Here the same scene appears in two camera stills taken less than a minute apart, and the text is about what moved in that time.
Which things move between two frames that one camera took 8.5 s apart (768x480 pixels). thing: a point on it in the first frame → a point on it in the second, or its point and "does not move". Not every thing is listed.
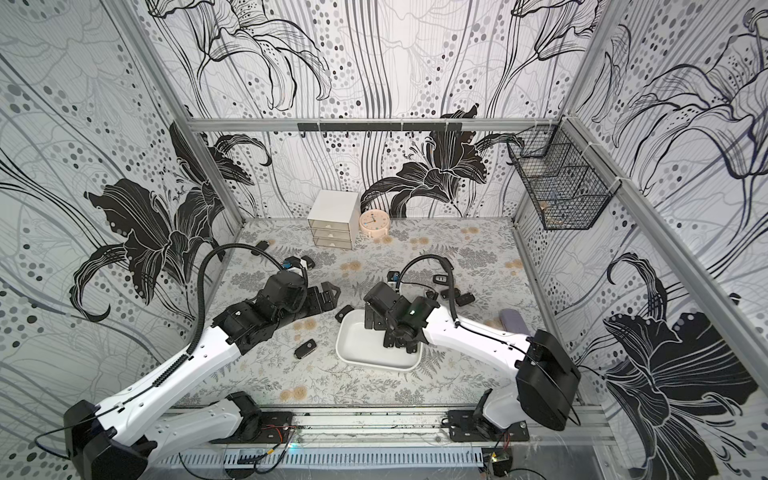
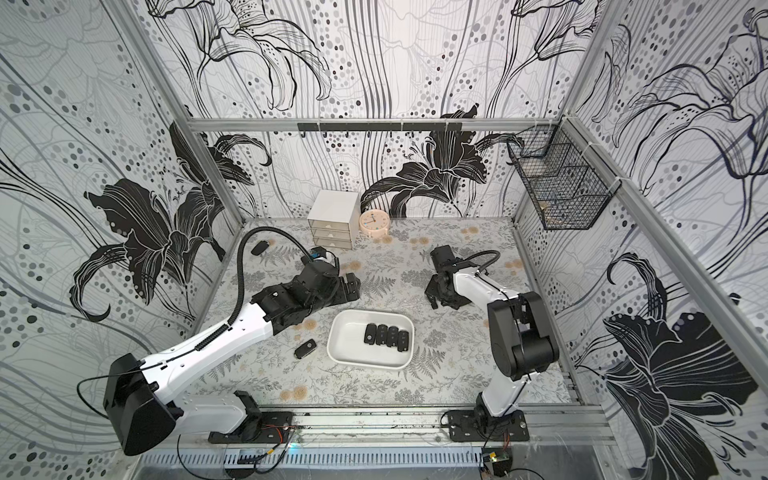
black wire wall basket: (567, 181) does not move
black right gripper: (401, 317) → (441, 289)
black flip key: (305, 348) does not move
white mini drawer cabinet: (335, 219) does not move
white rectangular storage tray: (360, 348) does not move
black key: (340, 315) → (370, 333)
